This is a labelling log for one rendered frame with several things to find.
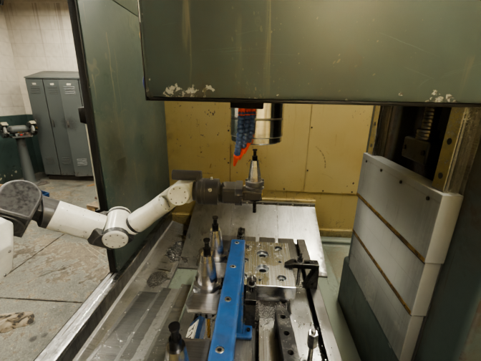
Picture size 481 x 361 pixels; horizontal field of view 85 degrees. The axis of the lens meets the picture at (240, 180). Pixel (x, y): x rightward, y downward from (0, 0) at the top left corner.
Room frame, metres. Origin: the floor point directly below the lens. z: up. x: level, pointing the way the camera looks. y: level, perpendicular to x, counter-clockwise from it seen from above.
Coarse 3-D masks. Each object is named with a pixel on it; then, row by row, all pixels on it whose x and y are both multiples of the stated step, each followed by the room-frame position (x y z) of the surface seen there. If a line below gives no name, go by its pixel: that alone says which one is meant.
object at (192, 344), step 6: (186, 342) 0.34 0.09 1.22; (192, 342) 0.34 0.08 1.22; (198, 342) 0.34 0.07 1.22; (204, 342) 0.34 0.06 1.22; (210, 342) 0.34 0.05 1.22; (192, 348) 0.33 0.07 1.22; (198, 348) 0.33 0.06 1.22; (204, 348) 0.33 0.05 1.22; (192, 354) 0.32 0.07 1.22; (198, 354) 0.32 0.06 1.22; (204, 354) 0.32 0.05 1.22; (192, 360) 0.31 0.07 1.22; (198, 360) 0.31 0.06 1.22; (204, 360) 0.31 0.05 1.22
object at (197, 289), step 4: (196, 276) 0.50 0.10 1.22; (220, 276) 0.50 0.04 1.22; (196, 280) 0.50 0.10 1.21; (220, 280) 0.50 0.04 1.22; (196, 284) 0.47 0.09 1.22; (216, 284) 0.47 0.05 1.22; (220, 284) 0.50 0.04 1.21; (196, 288) 0.47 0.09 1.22; (200, 288) 0.46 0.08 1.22; (204, 288) 0.46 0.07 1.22; (208, 288) 0.46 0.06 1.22; (212, 288) 0.46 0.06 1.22; (216, 288) 0.47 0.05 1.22; (196, 292) 0.47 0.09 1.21; (200, 292) 0.46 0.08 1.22; (204, 292) 0.46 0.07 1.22; (208, 292) 0.46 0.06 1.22; (212, 292) 0.46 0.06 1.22; (216, 292) 0.47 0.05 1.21
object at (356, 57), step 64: (192, 0) 0.50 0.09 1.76; (256, 0) 0.49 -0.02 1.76; (320, 0) 0.48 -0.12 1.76; (384, 0) 0.48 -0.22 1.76; (448, 0) 0.47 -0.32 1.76; (192, 64) 0.50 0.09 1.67; (256, 64) 0.49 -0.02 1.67; (320, 64) 0.48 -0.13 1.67; (384, 64) 0.48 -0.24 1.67; (448, 64) 0.47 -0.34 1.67
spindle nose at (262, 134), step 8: (264, 104) 0.74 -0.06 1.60; (272, 104) 0.74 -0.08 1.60; (280, 104) 0.76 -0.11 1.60; (232, 112) 0.79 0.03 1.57; (256, 112) 0.74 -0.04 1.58; (264, 112) 0.74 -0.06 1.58; (272, 112) 0.74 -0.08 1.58; (280, 112) 0.76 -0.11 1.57; (232, 120) 0.79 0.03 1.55; (256, 120) 0.74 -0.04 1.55; (264, 120) 0.74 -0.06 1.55; (272, 120) 0.75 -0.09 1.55; (280, 120) 0.77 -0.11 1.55; (232, 128) 0.78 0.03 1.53; (256, 128) 0.74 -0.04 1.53; (264, 128) 0.74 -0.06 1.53; (272, 128) 0.75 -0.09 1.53; (280, 128) 0.77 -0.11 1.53; (232, 136) 0.79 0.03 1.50; (256, 136) 0.74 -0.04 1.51; (264, 136) 0.74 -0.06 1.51; (272, 136) 0.75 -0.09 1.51; (280, 136) 0.77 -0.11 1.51; (256, 144) 0.74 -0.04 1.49; (264, 144) 0.74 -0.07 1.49; (272, 144) 0.75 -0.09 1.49
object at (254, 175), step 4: (252, 160) 0.80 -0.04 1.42; (256, 160) 0.80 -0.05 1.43; (252, 164) 0.80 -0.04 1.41; (256, 164) 0.80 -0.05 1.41; (252, 168) 0.80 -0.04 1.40; (256, 168) 0.80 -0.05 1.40; (252, 172) 0.80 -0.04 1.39; (256, 172) 0.80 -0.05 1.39; (260, 172) 0.81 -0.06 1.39; (248, 176) 0.81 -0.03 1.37; (252, 176) 0.80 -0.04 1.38; (256, 176) 0.79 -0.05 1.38; (260, 176) 0.80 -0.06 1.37; (248, 180) 0.80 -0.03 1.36; (252, 180) 0.79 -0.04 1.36; (256, 180) 0.79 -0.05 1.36; (260, 180) 0.80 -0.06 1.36
